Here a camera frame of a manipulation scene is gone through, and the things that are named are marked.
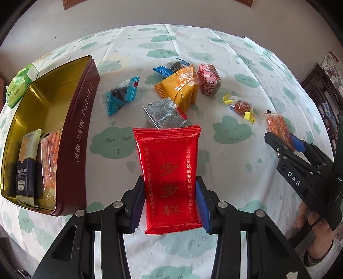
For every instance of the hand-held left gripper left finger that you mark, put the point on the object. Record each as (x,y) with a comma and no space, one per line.
(136,208)

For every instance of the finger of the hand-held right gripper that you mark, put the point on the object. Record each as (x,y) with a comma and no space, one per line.
(274,143)
(298,143)

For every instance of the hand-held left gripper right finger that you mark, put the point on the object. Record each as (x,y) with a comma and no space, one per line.
(202,210)

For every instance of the clear spicy strip packet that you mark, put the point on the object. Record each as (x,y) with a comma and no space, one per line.
(277,126)

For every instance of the yellow clear candy packet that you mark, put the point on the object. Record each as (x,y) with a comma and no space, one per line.
(239,107)

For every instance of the red snack packet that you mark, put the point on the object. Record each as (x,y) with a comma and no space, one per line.
(166,161)

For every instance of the pink snack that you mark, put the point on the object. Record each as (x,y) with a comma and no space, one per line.
(209,77)

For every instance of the clear dark block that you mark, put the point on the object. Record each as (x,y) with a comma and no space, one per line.
(166,115)

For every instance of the gold toffee tin box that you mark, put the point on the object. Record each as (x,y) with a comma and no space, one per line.
(77,120)

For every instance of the person's right forearm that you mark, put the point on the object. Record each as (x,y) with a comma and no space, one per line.
(327,254)

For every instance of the person's right hand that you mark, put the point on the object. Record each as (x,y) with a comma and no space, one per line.
(319,233)

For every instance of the newspaper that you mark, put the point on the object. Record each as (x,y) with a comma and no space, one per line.
(333,67)

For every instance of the clear orange snack packet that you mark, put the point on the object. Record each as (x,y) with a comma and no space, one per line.
(49,161)

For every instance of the blue wrapped dark snack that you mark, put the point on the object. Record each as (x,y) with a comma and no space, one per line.
(120,95)
(171,67)

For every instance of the dark blue coffee packet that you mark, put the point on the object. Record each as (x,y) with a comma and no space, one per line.
(25,174)

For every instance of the green tissue pack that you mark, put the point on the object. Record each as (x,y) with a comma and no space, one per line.
(18,85)

